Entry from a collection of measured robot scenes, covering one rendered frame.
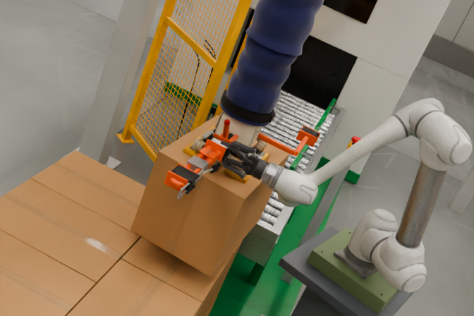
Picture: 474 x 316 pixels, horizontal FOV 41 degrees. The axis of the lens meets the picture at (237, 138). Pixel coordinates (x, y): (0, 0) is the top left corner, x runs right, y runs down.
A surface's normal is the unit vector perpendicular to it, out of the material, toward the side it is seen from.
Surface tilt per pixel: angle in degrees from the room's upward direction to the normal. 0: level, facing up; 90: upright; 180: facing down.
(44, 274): 0
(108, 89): 90
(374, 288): 2
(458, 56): 90
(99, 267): 0
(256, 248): 90
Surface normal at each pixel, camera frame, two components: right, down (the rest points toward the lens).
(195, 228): -0.36, 0.27
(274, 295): 0.35, -0.84
